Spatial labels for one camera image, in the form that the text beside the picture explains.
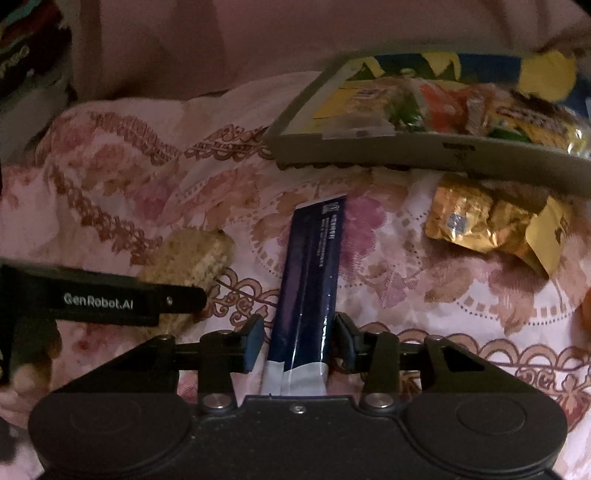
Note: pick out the dark printed bag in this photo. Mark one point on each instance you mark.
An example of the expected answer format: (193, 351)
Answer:
(27, 46)

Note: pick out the person's left hand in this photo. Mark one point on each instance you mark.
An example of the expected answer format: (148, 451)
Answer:
(34, 378)

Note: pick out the floral pink bedsheet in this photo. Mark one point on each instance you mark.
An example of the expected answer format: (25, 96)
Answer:
(115, 184)

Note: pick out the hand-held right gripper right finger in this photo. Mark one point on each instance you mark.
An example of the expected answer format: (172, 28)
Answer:
(345, 339)

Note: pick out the clear snack packet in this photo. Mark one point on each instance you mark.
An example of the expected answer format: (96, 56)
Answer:
(360, 104)

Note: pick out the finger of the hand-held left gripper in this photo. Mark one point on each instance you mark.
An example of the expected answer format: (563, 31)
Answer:
(182, 302)

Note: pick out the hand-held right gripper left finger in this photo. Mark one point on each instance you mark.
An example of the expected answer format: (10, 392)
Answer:
(254, 346)

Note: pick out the clear cracker packet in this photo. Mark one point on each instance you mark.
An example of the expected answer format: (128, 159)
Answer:
(194, 263)

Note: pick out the brown gold small packet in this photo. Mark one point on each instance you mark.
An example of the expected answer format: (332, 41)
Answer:
(551, 235)

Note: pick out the shallow cardboard box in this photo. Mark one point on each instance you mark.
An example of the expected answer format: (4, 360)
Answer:
(415, 152)

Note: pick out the golden crinkled wrapper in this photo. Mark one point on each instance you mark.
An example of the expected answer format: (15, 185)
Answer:
(471, 221)

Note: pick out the green white small packet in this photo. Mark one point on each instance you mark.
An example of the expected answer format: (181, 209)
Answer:
(404, 113)

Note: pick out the dark blue long packet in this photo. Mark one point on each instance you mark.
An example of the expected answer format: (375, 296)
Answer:
(307, 277)

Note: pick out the yellow snack packet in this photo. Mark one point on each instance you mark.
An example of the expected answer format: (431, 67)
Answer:
(535, 122)

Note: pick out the orange snack packet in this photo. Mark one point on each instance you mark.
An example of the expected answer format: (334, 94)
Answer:
(448, 106)

